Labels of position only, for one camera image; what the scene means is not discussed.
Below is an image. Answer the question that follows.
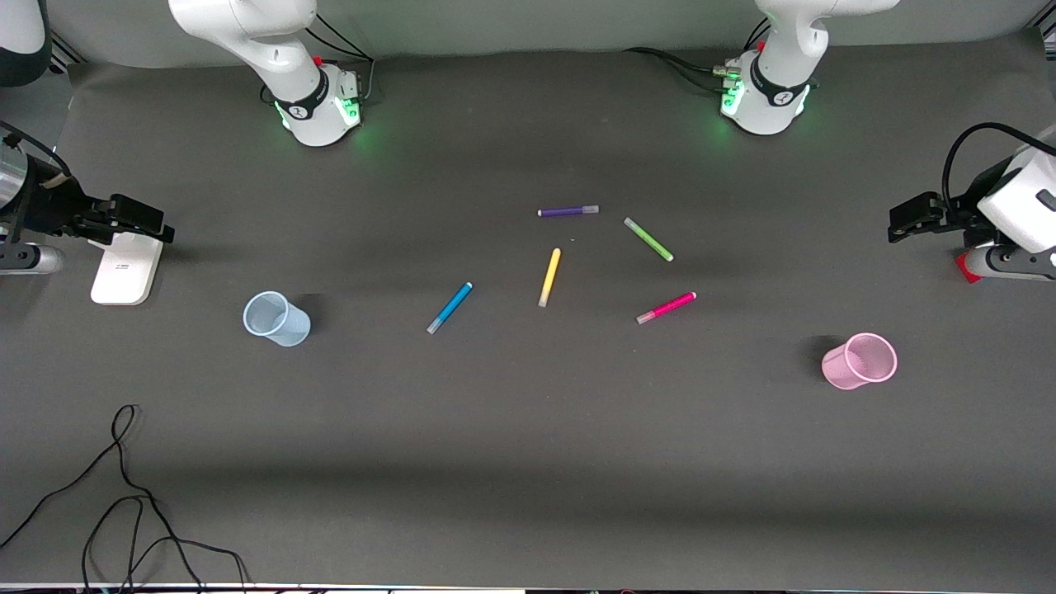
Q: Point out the yellow marker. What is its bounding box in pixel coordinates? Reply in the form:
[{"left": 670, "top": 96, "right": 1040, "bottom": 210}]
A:
[{"left": 538, "top": 247, "right": 563, "bottom": 309}]

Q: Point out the black right base cable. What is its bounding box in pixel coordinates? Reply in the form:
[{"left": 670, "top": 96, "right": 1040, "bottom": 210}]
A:
[{"left": 305, "top": 12, "right": 378, "bottom": 104}]

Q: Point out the black base cable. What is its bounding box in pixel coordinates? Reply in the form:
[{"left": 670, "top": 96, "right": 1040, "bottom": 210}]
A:
[
  {"left": 305, "top": 12, "right": 378, "bottom": 104},
  {"left": 622, "top": 46, "right": 728, "bottom": 85}
]

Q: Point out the blue marker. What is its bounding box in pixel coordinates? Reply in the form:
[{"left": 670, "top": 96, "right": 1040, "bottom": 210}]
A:
[{"left": 426, "top": 281, "right": 474, "bottom": 336}]

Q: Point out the light blue plastic cup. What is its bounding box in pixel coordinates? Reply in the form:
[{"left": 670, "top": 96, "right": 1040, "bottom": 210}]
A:
[{"left": 243, "top": 291, "right": 313, "bottom": 348}]

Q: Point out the green marker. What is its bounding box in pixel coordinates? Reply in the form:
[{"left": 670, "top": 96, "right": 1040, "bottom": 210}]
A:
[{"left": 623, "top": 216, "right": 675, "bottom": 263}]

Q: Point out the dark grey table mat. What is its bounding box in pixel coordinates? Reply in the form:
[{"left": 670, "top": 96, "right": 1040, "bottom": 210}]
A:
[{"left": 0, "top": 29, "right": 1056, "bottom": 591}]

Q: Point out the white rectangular device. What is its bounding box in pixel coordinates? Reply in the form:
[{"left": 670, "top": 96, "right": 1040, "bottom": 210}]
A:
[{"left": 90, "top": 233, "right": 163, "bottom": 307}]

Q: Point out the pink plastic cup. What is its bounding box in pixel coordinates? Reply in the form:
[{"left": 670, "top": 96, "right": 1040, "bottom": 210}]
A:
[{"left": 822, "top": 332, "right": 898, "bottom": 391}]

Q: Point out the pink marker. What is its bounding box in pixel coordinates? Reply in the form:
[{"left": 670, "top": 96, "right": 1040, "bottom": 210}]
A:
[{"left": 635, "top": 290, "right": 698, "bottom": 326}]

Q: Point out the thin black loose cable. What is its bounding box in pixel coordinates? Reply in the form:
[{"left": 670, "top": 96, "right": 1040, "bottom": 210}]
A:
[{"left": 0, "top": 403, "right": 250, "bottom": 594}]

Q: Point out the black left base cable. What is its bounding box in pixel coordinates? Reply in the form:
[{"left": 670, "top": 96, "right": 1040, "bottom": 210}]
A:
[{"left": 622, "top": 46, "right": 728, "bottom": 85}]

